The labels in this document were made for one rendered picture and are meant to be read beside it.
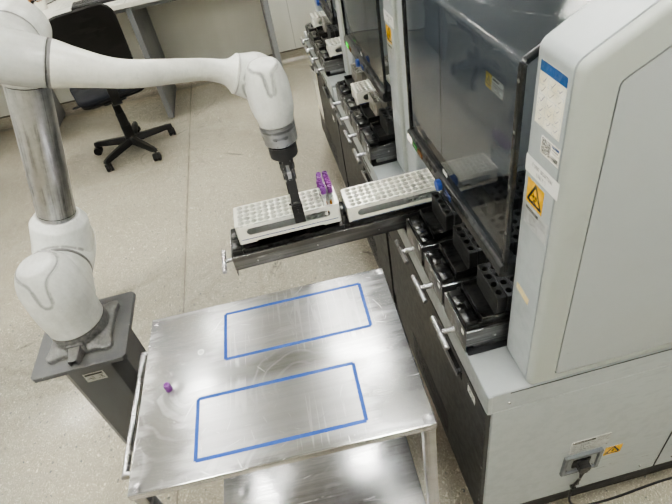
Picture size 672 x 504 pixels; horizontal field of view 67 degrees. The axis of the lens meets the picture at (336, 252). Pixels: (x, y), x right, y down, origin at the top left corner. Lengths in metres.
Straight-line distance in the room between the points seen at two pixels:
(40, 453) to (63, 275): 1.12
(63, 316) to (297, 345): 0.64
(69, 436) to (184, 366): 1.23
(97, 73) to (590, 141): 0.95
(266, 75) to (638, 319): 0.94
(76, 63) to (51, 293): 0.57
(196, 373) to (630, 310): 0.91
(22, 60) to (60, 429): 1.62
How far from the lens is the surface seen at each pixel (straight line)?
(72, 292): 1.48
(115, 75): 1.24
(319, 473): 1.62
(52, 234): 1.59
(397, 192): 1.48
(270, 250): 1.47
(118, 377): 1.65
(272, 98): 1.25
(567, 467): 1.64
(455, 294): 1.24
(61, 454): 2.39
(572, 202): 0.85
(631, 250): 1.00
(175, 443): 1.14
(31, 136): 1.47
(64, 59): 1.23
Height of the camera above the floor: 1.73
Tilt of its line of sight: 41 degrees down
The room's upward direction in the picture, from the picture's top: 12 degrees counter-clockwise
